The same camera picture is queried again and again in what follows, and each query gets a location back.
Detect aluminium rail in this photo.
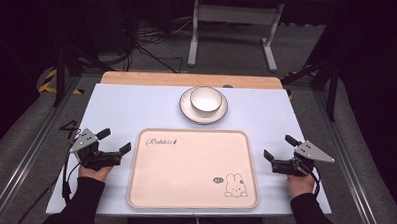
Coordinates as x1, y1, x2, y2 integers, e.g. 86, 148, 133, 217
307, 90, 390, 224
0, 74, 84, 224

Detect person's right hand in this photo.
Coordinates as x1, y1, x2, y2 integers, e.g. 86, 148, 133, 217
285, 172, 316, 201

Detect right hand-held gripper black cable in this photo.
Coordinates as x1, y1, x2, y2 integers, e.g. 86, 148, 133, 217
308, 164, 323, 198

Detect person's left hand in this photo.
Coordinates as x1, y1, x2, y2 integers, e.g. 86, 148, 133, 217
77, 163, 115, 184

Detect white bowl with dark rim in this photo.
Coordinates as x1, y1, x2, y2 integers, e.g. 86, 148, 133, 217
188, 86, 223, 120

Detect white plate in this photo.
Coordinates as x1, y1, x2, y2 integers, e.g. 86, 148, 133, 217
178, 85, 229, 126

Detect wooden table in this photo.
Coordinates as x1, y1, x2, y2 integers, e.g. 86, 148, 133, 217
99, 70, 285, 91

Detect hand-held gripper black cable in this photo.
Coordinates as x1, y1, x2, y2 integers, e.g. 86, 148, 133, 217
308, 164, 323, 198
60, 133, 84, 204

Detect left hand-held gripper black cable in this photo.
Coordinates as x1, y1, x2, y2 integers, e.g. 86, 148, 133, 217
60, 133, 84, 204

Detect white table mat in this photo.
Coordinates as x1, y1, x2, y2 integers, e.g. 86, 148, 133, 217
45, 81, 336, 224

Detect black tripod stand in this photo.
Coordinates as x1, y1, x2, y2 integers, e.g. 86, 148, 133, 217
52, 41, 118, 111
279, 54, 341, 124

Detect black equipment cabinet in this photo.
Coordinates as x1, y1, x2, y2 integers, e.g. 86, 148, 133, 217
84, 0, 138, 55

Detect black floor cables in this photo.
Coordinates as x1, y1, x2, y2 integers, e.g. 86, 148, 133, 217
122, 12, 198, 75

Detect grey metal stand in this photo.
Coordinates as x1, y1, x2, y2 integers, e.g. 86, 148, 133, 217
186, 0, 285, 74

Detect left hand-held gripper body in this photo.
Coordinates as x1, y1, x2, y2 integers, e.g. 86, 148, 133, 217
68, 127, 124, 172

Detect yellow and black floor tape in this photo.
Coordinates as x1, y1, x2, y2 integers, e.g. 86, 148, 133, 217
36, 66, 86, 96

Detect pink tray with rabbit print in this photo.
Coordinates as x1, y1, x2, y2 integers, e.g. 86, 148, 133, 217
126, 126, 263, 214

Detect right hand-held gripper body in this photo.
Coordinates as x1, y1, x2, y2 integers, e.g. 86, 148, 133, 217
270, 139, 337, 179

